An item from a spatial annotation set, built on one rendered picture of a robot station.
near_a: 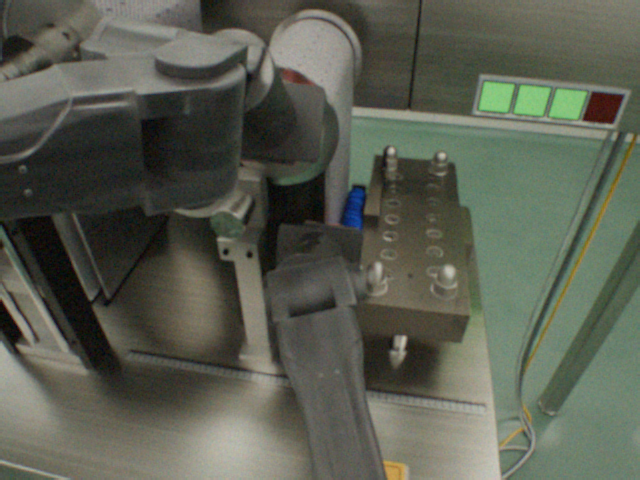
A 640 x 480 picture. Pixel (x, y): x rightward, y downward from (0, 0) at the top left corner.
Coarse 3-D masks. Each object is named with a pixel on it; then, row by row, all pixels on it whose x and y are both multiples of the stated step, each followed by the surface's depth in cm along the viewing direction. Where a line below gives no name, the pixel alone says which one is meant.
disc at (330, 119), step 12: (288, 72) 47; (300, 72) 47; (312, 84) 48; (324, 120) 50; (336, 120) 50; (324, 132) 51; (336, 132) 51; (324, 144) 52; (336, 144) 52; (324, 156) 53; (312, 168) 54; (324, 168) 54; (276, 180) 56; (288, 180) 56; (300, 180) 56
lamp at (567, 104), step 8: (560, 96) 74; (568, 96) 74; (576, 96) 73; (584, 96) 73; (552, 104) 75; (560, 104) 75; (568, 104) 74; (576, 104) 74; (552, 112) 76; (560, 112) 76; (568, 112) 75; (576, 112) 75
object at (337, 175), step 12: (348, 108) 68; (348, 120) 70; (348, 132) 72; (348, 144) 73; (336, 156) 60; (348, 156) 77; (336, 168) 61; (348, 168) 78; (336, 180) 63; (348, 180) 81; (336, 192) 65; (336, 204) 66; (336, 216) 68
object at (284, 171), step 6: (246, 162) 54; (300, 162) 53; (306, 162) 53; (264, 168) 54; (270, 168) 54; (276, 168) 54; (282, 168) 54; (288, 168) 54; (294, 168) 53; (300, 168) 53; (306, 168) 53; (270, 174) 55; (276, 174) 54; (282, 174) 54; (288, 174) 54; (294, 174) 54
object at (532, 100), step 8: (520, 88) 74; (528, 88) 74; (536, 88) 74; (544, 88) 74; (520, 96) 75; (528, 96) 75; (536, 96) 75; (544, 96) 74; (520, 104) 76; (528, 104) 76; (536, 104) 76; (544, 104) 75; (520, 112) 77; (528, 112) 77; (536, 112) 76
